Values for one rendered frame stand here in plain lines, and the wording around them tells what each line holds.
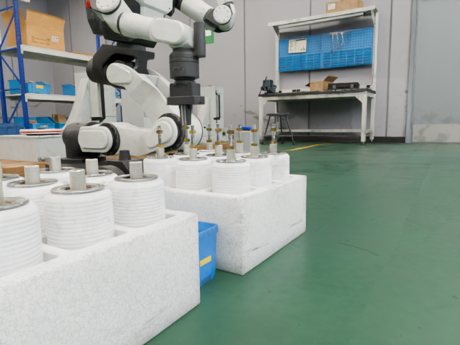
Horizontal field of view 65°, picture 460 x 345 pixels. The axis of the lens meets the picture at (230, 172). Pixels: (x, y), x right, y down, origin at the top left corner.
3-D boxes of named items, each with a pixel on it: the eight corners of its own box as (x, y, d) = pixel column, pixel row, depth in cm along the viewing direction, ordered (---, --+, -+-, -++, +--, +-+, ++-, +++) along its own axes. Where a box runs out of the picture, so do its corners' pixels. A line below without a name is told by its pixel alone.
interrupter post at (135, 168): (126, 181, 64) (125, 161, 64) (136, 179, 66) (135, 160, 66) (136, 181, 63) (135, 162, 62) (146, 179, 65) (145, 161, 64)
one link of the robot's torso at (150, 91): (166, 159, 137) (99, 81, 150) (194, 155, 152) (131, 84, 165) (187, 128, 130) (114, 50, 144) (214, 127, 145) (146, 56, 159)
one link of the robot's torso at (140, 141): (86, 124, 156) (172, 110, 131) (122, 123, 173) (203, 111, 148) (91, 160, 158) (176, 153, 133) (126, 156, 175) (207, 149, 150)
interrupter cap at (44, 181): (-3, 187, 59) (-4, 183, 59) (41, 180, 66) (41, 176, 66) (23, 191, 55) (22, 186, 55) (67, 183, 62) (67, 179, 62)
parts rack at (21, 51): (3, 148, 549) (-13, -6, 518) (104, 141, 709) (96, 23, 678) (27, 149, 516) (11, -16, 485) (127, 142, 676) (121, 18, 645)
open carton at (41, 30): (1, 48, 533) (-3, 13, 526) (45, 56, 596) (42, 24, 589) (25, 44, 507) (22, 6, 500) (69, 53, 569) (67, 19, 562)
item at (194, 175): (171, 229, 95) (168, 161, 93) (186, 220, 104) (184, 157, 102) (205, 232, 93) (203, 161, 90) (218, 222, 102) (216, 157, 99)
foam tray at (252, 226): (124, 246, 104) (121, 184, 101) (206, 215, 136) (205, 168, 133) (242, 276, 83) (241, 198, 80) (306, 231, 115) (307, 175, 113)
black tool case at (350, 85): (330, 92, 550) (330, 85, 549) (360, 91, 534) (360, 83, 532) (327, 91, 519) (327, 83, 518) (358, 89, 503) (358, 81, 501)
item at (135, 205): (102, 280, 65) (96, 181, 63) (141, 261, 73) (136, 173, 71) (141, 291, 60) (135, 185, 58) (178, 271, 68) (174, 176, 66)
